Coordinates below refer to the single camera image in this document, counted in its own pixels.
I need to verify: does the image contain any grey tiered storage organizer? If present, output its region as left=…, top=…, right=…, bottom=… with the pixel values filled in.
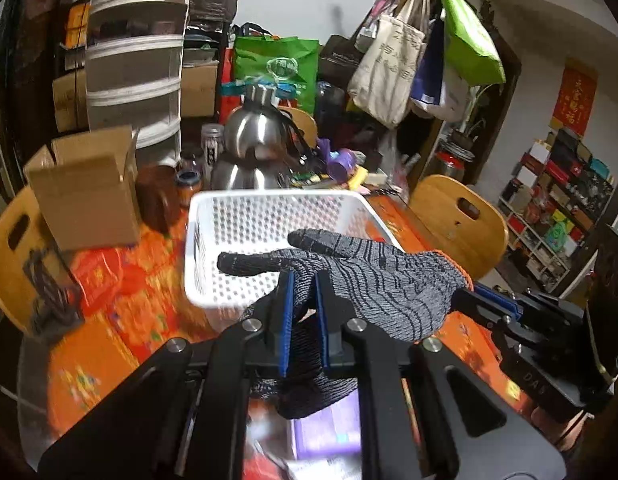
left=85, top=0, right=200, bottom=148

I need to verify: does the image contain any orange printed box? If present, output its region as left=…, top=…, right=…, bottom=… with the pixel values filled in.
left=66, top=2, right=92, bottom=46

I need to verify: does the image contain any black folding stand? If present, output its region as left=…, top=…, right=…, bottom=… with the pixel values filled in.
left=26, top=247, right=86, bottom=338

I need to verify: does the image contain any wooden chair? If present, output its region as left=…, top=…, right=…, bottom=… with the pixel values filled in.
left=279, top=106, right=318, bottom=143
left=409, top=175, right=510, bottom=281
left=0, top=185, right=80, bottom=336

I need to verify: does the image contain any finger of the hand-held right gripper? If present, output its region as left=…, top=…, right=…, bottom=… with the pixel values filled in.
left=450, top=287, right=514, bottom=333
left=471, top=282, right=527, bottom=320

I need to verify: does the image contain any white perforated plastic basket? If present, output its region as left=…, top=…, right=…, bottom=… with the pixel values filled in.
left=184, top=190, right=406, bottom=333

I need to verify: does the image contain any grey knit glove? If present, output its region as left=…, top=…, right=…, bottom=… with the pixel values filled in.
left=217, top=228, right=474, bottom=420

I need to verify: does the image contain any open cardboard box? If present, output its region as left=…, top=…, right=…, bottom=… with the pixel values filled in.
left=24, top=125, right=142, bottom=253

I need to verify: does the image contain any brown mug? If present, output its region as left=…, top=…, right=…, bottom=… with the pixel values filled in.
left=135, top=164, right=182, bottom=233

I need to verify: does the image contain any glass jar with label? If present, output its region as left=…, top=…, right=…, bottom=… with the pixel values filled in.
left=201, top=124, right=224, bottom=171

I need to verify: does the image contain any potted plant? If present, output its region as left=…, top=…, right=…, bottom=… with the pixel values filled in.
left=451, top=85, right=504, bottom=151

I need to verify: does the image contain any red wall scroll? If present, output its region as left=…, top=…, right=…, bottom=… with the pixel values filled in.
left=551, top=57, right=600, bottom=136

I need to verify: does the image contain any purple packet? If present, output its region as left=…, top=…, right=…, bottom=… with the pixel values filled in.
left=293, top=392, right=362, bottom=461

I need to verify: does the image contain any red round tin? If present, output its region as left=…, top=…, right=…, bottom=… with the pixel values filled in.
left=436, top=152, right=464, bottom=181

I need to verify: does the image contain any clear plastic bag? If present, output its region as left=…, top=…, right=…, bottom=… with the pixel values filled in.
left=379, top=130, right=410, bottom=186

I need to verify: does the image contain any brown cardboard carton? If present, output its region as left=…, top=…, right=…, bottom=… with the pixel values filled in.
left=181, top=62, right=220, bottom=118
left=53, top=70, right=90, bottom=133

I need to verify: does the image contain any shelf of colourful boxes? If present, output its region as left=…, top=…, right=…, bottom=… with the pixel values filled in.
left=499, top=127, right=614, bottom=293

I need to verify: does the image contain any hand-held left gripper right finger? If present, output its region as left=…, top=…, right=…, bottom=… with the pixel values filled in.
left=315, top=271, right=566, bottom=480

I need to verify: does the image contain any beige canvas tote bag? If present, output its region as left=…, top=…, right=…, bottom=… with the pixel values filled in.
left=347, top=0, right=432, bottom=128

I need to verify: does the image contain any purple plastic cup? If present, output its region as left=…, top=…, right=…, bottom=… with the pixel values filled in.
left=316, top=139, right=357, bottom=181

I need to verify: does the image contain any green shopping bag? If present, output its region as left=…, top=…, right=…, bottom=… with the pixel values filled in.
left=232, top=22, right=320, bottom=121

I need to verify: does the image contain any small dark-lidded jar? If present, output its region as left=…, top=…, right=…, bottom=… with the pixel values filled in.
left=176, top=170, right=202, bottom=206

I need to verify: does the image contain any blue and white hanging bag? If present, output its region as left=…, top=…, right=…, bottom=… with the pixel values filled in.
left=409, top=20, right=470, bottom=121

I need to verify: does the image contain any stainless steel kettle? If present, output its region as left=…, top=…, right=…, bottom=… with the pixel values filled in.
left=210, top=82, right=310, bottom=191

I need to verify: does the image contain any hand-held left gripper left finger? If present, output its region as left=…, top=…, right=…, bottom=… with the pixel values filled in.
left=38, top=270, right=296, bottom=480

